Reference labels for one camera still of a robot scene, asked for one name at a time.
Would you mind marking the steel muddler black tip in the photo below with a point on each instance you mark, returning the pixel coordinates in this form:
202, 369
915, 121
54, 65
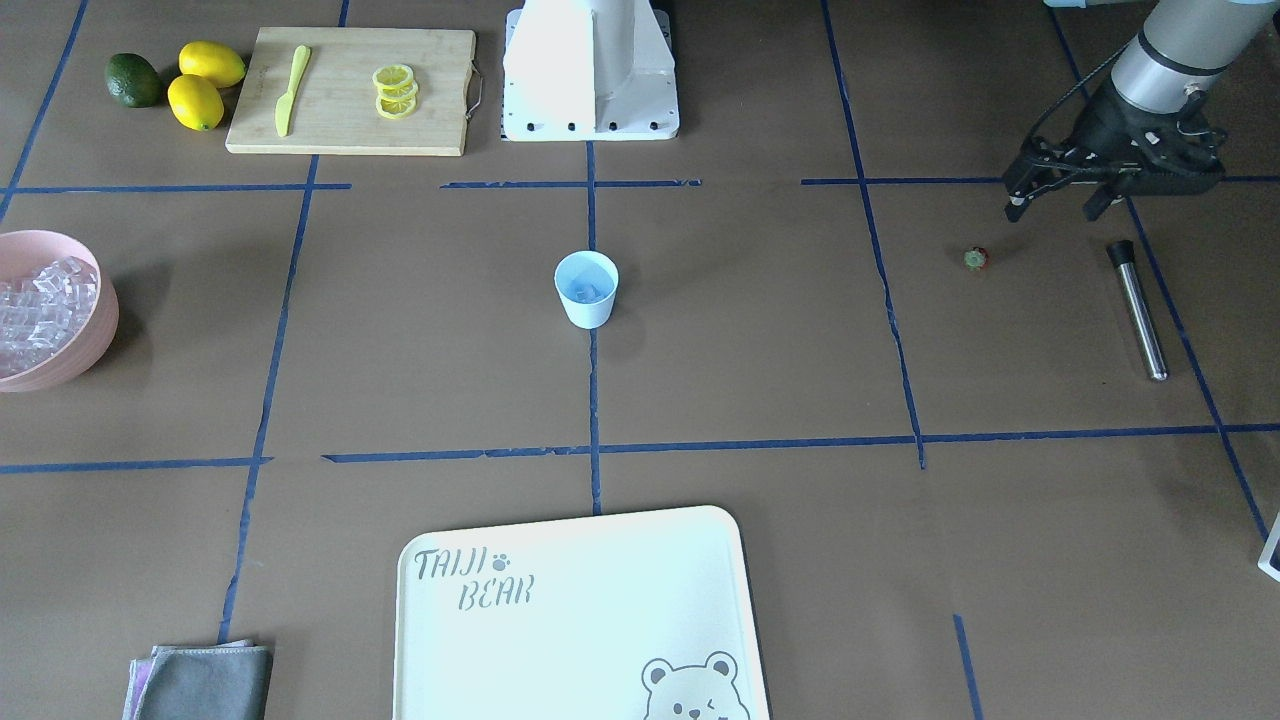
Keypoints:
1122, 258

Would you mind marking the pile of clear ice cubes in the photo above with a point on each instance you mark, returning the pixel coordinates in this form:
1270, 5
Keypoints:
42, 310

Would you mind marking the yellow lemon near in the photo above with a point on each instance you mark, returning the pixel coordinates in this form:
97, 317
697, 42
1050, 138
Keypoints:
195, 102

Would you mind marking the wooden cutting board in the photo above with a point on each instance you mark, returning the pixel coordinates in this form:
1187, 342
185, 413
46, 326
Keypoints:
334, 112

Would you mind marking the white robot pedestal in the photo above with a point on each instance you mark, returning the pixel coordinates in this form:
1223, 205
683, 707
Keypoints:
589, 71

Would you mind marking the green lime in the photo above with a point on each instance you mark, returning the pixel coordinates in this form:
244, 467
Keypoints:
132, 81

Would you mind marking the cream bear tray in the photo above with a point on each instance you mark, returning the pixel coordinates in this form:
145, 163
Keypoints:
639, 615

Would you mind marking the lemon slices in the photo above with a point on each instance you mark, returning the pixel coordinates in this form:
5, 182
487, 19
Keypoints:
396, 91

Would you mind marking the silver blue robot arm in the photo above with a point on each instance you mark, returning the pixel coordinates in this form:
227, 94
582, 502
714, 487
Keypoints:
1161, 75

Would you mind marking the folded grey cloth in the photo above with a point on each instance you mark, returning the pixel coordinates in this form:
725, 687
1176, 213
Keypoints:
225, 681

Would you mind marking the pink bowl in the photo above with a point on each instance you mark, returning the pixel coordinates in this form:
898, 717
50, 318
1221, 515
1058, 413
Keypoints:
24, 250

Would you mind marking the yellow plastic knife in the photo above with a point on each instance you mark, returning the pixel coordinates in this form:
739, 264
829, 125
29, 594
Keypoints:
284, 105

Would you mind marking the yellow lemon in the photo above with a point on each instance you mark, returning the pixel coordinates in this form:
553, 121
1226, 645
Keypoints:
195, 102
222, 66

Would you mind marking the light blue paper cup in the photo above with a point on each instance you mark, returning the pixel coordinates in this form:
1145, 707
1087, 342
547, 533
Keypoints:
587, 266

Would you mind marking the small strawberry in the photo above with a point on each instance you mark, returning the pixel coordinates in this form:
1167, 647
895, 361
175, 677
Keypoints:
976, 259

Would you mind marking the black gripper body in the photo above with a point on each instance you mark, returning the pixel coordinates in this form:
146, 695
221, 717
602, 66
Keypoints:
1103, 124

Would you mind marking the yellow lemon far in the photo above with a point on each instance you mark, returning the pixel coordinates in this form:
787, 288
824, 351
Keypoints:
222, 66

